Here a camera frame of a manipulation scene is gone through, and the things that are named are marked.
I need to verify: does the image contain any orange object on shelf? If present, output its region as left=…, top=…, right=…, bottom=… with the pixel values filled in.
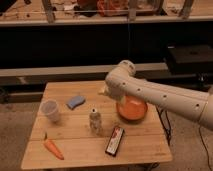
left=97, top=0, right=128, bottom=16

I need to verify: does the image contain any clear plastic cup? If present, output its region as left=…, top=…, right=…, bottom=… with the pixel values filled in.
left=39, top=100, right=60, bottom=122

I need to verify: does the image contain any orange toy carrot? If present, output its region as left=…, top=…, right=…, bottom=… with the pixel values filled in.
left=44, top=137, right=64, bottom=160

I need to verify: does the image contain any black cable on floor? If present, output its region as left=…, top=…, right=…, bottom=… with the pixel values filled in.
left=155, top=106, right=213, bottom=171

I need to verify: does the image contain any blue sponge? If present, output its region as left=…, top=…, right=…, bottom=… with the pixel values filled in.
left=67, top=95, right=86, bottom=110

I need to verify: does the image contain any black red rectangular box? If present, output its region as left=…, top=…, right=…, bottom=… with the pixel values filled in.
left=105, top=126, right=125, bottom=157

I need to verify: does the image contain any orange bowl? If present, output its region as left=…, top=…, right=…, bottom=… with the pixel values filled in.
left=116, top=95, right=148, bottom=121

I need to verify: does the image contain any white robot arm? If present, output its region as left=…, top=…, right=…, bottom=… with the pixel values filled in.
left=100, top=60, right=213, bottom=131

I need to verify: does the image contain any wooden table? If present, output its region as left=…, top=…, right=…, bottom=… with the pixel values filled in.
left=21, top=81, right=172, bottom=170

